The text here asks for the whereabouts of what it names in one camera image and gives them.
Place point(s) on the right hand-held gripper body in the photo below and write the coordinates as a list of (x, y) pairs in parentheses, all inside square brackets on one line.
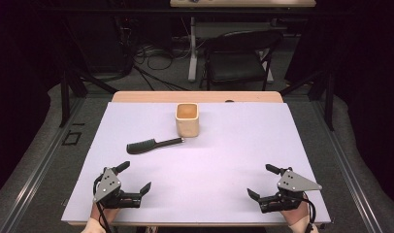
[(295, 183)]

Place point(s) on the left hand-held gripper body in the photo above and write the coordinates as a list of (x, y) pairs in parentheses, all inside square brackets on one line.
[(107, 187)]

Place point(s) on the black comb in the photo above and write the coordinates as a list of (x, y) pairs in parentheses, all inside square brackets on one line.
[(138, 148)]

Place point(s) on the beige square cup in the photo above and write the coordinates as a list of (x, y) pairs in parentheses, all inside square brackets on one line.
[(187, 127)]

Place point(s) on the person's left hand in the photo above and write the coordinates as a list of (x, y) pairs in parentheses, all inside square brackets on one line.
[(96, 213)]

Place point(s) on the person's right hand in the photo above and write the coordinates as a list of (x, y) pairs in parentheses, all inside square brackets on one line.
[(297, 214)]

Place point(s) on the white table mat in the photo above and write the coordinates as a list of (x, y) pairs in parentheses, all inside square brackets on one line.
[(217, 168)]

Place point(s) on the dark table grommet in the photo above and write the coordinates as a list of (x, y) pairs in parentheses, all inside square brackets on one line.
[(229, 101)]

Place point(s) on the black metal stand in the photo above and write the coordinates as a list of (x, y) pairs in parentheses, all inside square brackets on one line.
[(65, 97), (329, 100)]

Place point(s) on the wooden table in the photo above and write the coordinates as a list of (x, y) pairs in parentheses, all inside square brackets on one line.
[(198, 96)]

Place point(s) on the black chair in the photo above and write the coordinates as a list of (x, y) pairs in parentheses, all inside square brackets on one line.
[(234, 69)]

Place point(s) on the light desk with white legs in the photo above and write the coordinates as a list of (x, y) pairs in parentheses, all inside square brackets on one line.
[(243, 3)]

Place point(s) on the metal floor rail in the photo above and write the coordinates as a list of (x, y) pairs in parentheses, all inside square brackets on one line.
[(39, 168), (347, 168)]

